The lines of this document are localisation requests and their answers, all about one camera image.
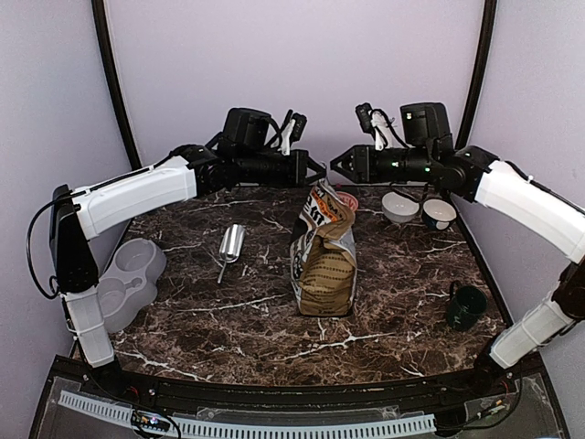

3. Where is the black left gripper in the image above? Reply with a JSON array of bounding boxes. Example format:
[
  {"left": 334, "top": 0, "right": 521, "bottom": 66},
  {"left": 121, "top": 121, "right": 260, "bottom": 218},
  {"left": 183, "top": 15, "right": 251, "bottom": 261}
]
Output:
[{"left": 239, "top": 149, "right": 327, "bottom": 188}]

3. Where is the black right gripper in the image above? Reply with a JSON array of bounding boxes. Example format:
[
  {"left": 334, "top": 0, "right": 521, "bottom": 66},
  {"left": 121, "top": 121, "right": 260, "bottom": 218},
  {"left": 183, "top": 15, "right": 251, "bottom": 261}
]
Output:
[{"left": 330, "top": 144, "right": 435, "bottom": 184}]

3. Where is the brown pet food bag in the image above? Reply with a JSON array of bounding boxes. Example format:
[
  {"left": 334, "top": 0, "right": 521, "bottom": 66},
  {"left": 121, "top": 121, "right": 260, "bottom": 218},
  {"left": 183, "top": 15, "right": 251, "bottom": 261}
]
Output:
[{"left": 289, "top": 178, "right": 357, "bottom": 317}]

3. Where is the silver metal scoop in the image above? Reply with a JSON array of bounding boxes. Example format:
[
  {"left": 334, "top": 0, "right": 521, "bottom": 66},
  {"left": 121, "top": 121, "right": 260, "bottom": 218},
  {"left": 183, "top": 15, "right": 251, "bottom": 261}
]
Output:
[{"left": 218, "top": 224, "right": 246, "bottom": 284}]

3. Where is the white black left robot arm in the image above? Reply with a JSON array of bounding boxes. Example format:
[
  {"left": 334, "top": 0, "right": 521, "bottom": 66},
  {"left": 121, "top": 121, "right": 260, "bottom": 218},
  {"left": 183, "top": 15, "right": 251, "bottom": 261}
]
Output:
[{"left": 40, "top": 108, "right": 325, "bottom": 399}]

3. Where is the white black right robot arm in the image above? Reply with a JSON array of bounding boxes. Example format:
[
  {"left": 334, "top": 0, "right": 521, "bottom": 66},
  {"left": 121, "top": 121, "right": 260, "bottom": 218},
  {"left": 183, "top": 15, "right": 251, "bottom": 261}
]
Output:
[{"left": 330, "top": 102, "right": 584, "bottom": 397}]

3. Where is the translucent double pet bowl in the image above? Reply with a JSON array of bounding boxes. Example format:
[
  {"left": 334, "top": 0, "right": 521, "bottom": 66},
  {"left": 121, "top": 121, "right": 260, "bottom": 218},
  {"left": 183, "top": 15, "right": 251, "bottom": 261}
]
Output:
[{"left": 98, "top": 239, "right": 166, "bottom": 334}]

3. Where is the red patterned bowl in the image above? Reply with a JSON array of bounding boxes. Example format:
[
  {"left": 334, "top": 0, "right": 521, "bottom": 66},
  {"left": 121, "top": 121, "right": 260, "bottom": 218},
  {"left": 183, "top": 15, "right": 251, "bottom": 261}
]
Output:
[{"left": 337, "top": 191, "right": 359, "bottom": 212}]

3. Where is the white ceramic bowl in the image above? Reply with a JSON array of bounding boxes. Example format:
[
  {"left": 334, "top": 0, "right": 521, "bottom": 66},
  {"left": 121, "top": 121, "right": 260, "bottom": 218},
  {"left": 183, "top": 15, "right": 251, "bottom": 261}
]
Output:
[{"left": 381, "top": 192, "right": 420, "bottom": 224}]

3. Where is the dark rimmed white bowl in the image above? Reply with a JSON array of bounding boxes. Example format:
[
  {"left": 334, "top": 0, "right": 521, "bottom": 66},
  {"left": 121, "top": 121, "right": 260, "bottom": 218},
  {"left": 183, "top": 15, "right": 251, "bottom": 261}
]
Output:
[{"left": 421, "top": 198, "right": 457, "bottom": 230}]

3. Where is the dark green mug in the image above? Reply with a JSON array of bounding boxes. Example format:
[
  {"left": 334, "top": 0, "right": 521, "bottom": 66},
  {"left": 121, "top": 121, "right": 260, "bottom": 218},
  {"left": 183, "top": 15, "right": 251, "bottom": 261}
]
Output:
[{"left": 446, "top": 281, "right": 487, "bottom": 332}]

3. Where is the black corner frame post right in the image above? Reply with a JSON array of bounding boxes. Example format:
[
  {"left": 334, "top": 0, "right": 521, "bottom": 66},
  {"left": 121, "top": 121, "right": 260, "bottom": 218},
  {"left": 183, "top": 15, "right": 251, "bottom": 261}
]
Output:
[{"left": 455, "top": 0, "right": 498, "bottom": 150}]

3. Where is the black corner frame post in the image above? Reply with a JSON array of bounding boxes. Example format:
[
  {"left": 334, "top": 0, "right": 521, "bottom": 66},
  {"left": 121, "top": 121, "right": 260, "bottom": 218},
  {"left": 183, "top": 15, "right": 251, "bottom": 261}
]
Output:
[
  {"left": 455, "top": 0, "right": 498, "bottom": 150},
  {"left": 90, "top": 0, "right": 142, "bottom": 170}
]

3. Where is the black corner frame post left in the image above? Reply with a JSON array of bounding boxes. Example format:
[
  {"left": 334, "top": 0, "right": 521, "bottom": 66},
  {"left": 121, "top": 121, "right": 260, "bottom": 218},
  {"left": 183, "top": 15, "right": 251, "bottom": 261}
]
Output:
[{"left": 90, "top": 0, "right": 142, "bottom": 170}]

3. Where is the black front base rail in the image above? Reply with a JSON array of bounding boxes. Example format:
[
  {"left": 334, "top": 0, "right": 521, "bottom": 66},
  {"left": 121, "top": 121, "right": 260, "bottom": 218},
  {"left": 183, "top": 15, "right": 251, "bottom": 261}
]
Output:
[{"left": 54, "top": 356, "right": 522, "bottom": 415}]

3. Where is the white cable duct strip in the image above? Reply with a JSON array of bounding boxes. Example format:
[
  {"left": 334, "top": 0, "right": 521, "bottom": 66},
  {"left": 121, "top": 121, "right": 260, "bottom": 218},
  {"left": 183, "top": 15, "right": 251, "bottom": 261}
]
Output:
[{"left": 57, "top": 391, "right": 437, "bottom": 438}]

